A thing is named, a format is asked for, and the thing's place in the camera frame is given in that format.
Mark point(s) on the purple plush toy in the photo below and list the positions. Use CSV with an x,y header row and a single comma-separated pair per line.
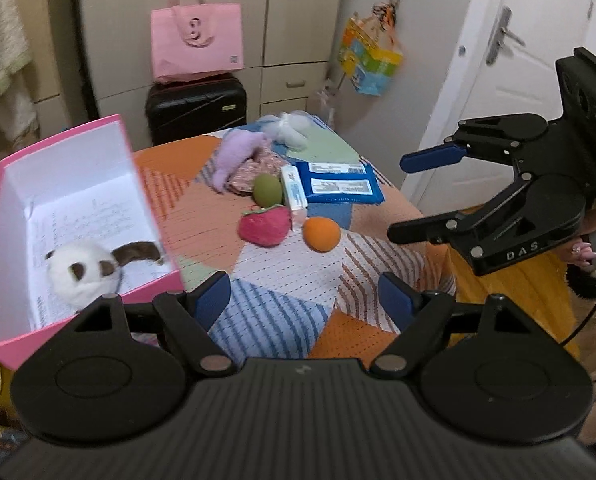
x,y
232,152

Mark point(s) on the person's right hand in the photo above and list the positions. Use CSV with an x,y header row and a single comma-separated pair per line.
x,y
580,252

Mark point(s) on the printed white paper sheet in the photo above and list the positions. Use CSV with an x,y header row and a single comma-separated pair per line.
x,y
87,215

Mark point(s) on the green soft ball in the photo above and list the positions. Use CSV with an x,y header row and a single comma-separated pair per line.
x,y
267,190

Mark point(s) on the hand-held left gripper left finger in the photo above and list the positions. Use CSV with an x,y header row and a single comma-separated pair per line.
x,y
212,297

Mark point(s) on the pink floral cloth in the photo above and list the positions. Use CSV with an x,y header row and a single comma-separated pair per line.
x,y
258,170

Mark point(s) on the pink tote bag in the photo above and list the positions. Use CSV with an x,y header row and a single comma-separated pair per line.
x,y
197,55

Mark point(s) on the black suitcase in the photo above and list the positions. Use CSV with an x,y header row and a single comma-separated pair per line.
x,y
192,110

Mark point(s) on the red strawberry plush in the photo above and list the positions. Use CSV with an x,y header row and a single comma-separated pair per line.
x,y
265,227

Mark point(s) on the grey wardrobe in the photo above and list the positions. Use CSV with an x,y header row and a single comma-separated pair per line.
x,y
298,10

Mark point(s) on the beige cabinet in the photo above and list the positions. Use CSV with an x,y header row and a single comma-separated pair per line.
x,y
52,35

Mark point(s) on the blue packet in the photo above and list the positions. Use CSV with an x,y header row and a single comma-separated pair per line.
x,y
340,182

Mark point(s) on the colourful hanging gift bag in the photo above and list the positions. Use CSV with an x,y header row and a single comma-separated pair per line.
x,y
370,65

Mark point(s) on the pink cardboard box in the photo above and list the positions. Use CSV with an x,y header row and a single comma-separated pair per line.
x,y
7,352

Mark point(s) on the white door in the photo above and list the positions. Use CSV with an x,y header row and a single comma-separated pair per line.
x,y
528,10

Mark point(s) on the white and brown plush dog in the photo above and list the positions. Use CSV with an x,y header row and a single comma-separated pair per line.
x,y
77,280

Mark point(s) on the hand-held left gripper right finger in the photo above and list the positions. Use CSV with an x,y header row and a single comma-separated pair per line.
x,y
395,300

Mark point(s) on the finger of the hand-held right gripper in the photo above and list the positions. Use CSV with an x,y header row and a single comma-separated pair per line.
x,y
428,157
418,230

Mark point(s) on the patchwork blanket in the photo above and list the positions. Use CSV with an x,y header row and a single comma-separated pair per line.
x,y
278,280

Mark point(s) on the white plush toy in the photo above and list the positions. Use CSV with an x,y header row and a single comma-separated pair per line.
x,y
290,127

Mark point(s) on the white tube carton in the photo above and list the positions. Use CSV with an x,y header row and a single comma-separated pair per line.
x,y
294,187

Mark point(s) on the orange soft ball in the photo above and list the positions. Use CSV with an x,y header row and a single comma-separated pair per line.
x,y
322,234

